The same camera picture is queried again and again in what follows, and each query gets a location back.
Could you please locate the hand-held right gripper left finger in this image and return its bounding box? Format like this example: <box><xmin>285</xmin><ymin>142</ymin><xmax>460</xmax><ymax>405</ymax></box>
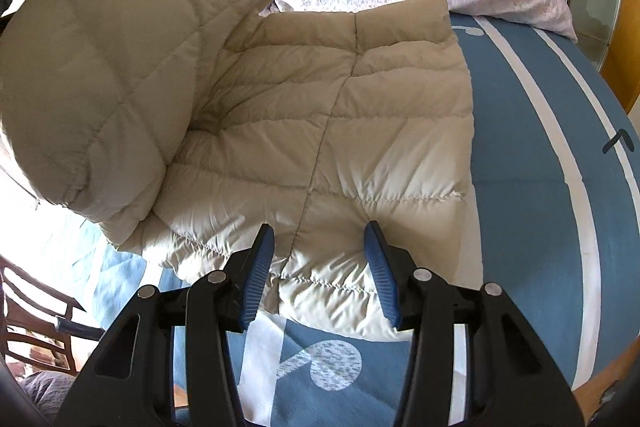
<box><xmin>55</xmin><ymin>223</ymin><xmax>277</xmax><ymax>427</ymax></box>

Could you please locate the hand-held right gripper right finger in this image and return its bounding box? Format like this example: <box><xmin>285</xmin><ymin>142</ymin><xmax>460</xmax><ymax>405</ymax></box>
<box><xmin>363</xmin><ymin>220</ymin><xmax>586</xmax><ymax>427</ymax></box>

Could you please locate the cream puffer jacket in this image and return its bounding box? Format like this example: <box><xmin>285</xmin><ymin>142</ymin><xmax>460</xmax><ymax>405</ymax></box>
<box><xmin>0</xmin><ymin>0</ymin><xmax>476</xmax><ymax>343</ymax></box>

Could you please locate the blue striped bed sheet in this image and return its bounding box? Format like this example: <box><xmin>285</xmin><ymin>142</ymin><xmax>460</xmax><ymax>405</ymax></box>
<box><xmin>47</xmin><ymin>14</ymin><xmax>640</xmax><ymax>427</ymax></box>

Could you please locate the dark wooden chair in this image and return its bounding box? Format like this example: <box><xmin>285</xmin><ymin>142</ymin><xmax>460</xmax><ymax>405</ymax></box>
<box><xmin>0</xmin><ymin>254</ymin><xmax>87</xmax><ymax>375</ymax></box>

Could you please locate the person's leg in dark pants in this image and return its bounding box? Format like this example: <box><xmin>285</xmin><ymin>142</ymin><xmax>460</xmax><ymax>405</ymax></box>
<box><xmin>17</xmin><ymin>369</ymin><xmax>78</xmax><ymax>427</ymax></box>

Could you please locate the wooden bed frame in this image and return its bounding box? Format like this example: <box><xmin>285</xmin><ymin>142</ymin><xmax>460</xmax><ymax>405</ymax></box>
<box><xmin>570</xmin><ymin>347</ymin><xmax>640</xmax><ymax>427</ymax></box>

